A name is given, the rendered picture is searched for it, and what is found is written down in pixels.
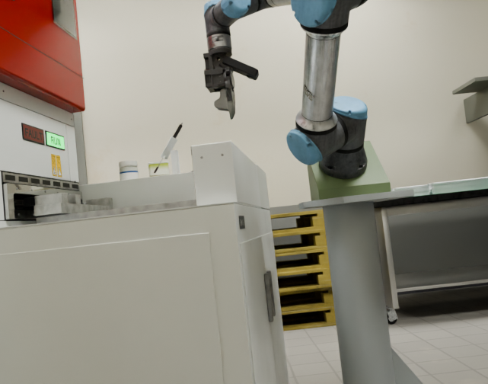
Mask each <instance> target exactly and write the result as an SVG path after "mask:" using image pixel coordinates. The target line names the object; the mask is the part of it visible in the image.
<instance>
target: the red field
mask: <svg viewBox="0 0 488 384"><path fill-rule="evenodd" d="M23 127H24V138H25V139H30V140H33V141H37V142H41V143H44V138H43V130H39V129H36V128H33V127H31V126H27V125H24V124H23Z"/></svg>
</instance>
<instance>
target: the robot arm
mask: <svg viewBox="0 0 488 384"><path fill-rule="evenodd" d="M367 1H368V0H210V2H207V3H205V5H204V19H205V25H206V39H207V47H208V53H204V54H203V58H204V59H205V64H206V69H205V70H204V76H205V83H206V88H207V89H208V90H209V91H210V93H213V92H220V98H219V99H217V100H216V101H215V102H214V106H215V107H216V108H217V110H224V111H229V114H230V118H231V120H232V119H233V118H234V115H235V94H234V75H233V72H237V73H239V74H241V75H244V76H246V77H248V78H249V79H253V80H255V81H256V80H257V78H258V76H259V71H258V69H256V68H254V67H252V66H249V65H247V64H244V63H242V62H239V61H237V60H236V59H232V58H231V56H232V52H231V50H232V46H231V32H230V26H231V25H232V24H233V23H234V22H236V21H237V20H239V19H241V18H244V17H246V16H248V15H250V14H253V13H256V12H258V11H262V10H263V9H266V8H275V7H280V6H286V5H291V6H292V11H294V12H295V14H294V16H295V18H296V20H297V21H298V22H299V23H300V27H301V28H302V30H303V31H305V32H306V34H305V62H304V77H303V91H302V106H301V110H300V111H299V112H298V113H297V115H296V118H295V128H294V129H293V130H290V132H288V134H287V137H286V141H287V145H288V147H289V150H290V151H291V153H292V154H293V155H294V156H295V157H296V158H297V159H298V160H299V161H300V162H301V163H303V164H305V165H313V164H315V163H317V162H319V165H320V168H321V170H322V171H323V172H324V173H325V174H327V175H329V176H331V177H333V178H339V179H350V178H356V177H358V176H359V175H361V174H363V173H364V172H365V170H366V168H367V162H368V160H367V156H366V153H365V148H364V140H365V128H366V122H367V118H368V115H367V114H368V108H367V105H366V104H365V103H364V102H363V101H361V100H359V99H358V98H354V97H349V96H338V97H334V95H335V87H336V74H337V66H338V58H339V50H340V36H341V33H342V32H344V31H345V30H346V29H347V27H348V24H349V13H350V11H351V10H353V9H355V8H358V7H359V6H361V5H363V4H365V3H366V2H367ZM219 59H220V60H219Z"/></svg>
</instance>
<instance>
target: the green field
mask: <svg viewBox="0 0 488 384"><path fill-rule="evenodd" d="M46 135H47V145H50V146H55V147H58V148H61V149H65V147H64V138H63V137H61V136H57V135H55V134H52V133H48V132H46Z"/></svg>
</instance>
